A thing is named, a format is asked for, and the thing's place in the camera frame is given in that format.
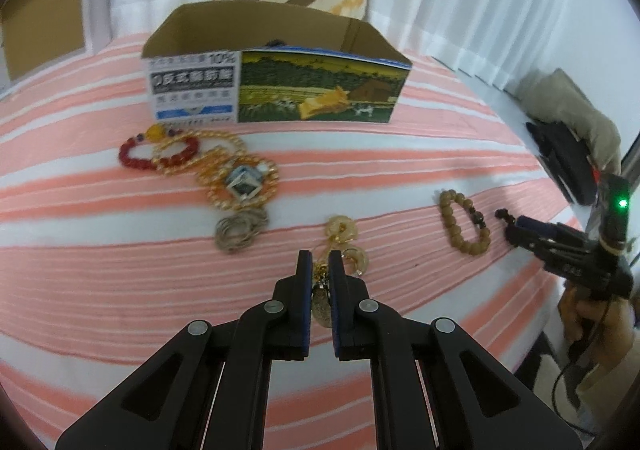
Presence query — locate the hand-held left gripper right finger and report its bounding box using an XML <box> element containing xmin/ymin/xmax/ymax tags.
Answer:
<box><xmin>327</xmin><ymin>250</ymin><xmax>586</xmax><ymax>450</ymax></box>

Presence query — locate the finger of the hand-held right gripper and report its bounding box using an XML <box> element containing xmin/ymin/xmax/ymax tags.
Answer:
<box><xmin>504</xmin><ymin>224</ymin><xmax>563</xmax><ymax>265</ymax></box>
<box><xmin>515</xmin><ymin>216</ymin><xmax>592</xmax><ymax>251</ymax></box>

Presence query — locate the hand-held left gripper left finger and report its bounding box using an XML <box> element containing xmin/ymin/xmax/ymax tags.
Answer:
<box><xmin>55</xmin><ymin>250</ymin><xmax>314</xmax><ymax>450</ymax></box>

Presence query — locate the gold pendant charm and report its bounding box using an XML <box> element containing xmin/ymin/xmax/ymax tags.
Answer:
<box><xmin>311</xmin><ymin>215</ymin><xmax>372</xmax><ymax>329</ymax></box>

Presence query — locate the cardboard box with printed label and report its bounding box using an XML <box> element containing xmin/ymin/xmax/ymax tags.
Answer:
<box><xmin>141</xmin><ymin>1</ymin><xmax>414</xmax><ymax>125</ymax></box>

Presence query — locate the person's right forearm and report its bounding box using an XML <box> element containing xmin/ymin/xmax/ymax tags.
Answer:
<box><xmin>574</xmin><ymin>355</ymin><xmax>634</xmax><ymax>437</ymax></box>

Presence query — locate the person's right hand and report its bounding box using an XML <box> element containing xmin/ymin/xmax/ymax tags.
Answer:
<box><xmin>556</xmin><ymin>286</ymin><xmax>637</xmax><ymax>373</ymax></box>

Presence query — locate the beige crumpled cloth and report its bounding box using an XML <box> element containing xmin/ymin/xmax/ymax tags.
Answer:
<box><xmin>515</xmin><ymin>68</ymin><xmax>624</xmax><ymax>177</ymax></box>

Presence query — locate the pink white striped blanket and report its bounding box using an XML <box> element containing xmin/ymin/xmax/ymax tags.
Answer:
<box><xmin>0</xmin><ymin>32</ymin><xmax>592</xmax><ymax>450</ymax></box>

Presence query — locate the white box with brown interior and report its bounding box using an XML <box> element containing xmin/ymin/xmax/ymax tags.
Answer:
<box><xmin>0</xmin><ymin>0</ymin><xmax>94</xmax><ymax>96</ymax></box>

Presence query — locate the brown wooden bead bracelet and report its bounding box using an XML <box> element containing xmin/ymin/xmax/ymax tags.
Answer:
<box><xmin>439</xmin><ymin>189</ymin><xmax>494</xmax><ymax>255</ymax></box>

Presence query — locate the grey brown cord bracelet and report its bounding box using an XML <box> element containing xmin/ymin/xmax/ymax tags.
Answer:
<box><xmin>215</xmin><ymin>207</ymin><xmax>269</xmax><ymax>255</ymax></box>

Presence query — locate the black cable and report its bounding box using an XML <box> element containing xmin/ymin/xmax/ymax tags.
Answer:
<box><xmin>551</xmin><ymin>300</ymin><xmax>610</xmax><ymax>433</ymax></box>

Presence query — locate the amber bead bracelet cube charm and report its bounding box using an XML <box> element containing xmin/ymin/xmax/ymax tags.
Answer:
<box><xmin>196</xmin><ymin>147</ymin><xmax>280</xmax><ymax>212</ymax></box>

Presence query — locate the pale yellow bead bracelet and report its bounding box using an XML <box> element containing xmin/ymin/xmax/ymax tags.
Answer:
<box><xmin>152</xmin><ymin>130</ymin><xmax>247</xmax><ymax>177</ymax></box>

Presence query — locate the red bead bracelet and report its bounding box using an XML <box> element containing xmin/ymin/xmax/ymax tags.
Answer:
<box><xmin>118</xmin><ymin>126</ymin><xmax>201</xmax><ymax>171</ymax></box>

